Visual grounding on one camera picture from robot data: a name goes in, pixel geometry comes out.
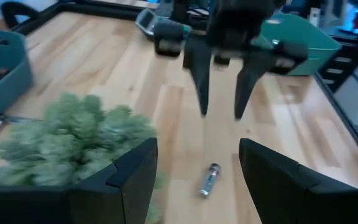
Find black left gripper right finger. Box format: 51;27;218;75
239;138;357;224

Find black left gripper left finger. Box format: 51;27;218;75
67;138;159;224

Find silver black Energizer AA battery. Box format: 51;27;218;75
198;162;222;199

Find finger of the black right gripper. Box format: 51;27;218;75
234;51;276;121
182;39;213;118

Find artificial succulent in grey pot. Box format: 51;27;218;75
0;91;169;224

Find green plastic bin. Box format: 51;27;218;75
253;12;343;77

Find dark teal plastic bin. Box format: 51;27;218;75
0;27;34;133

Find grey desk calculator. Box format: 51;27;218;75
134;8;192;43

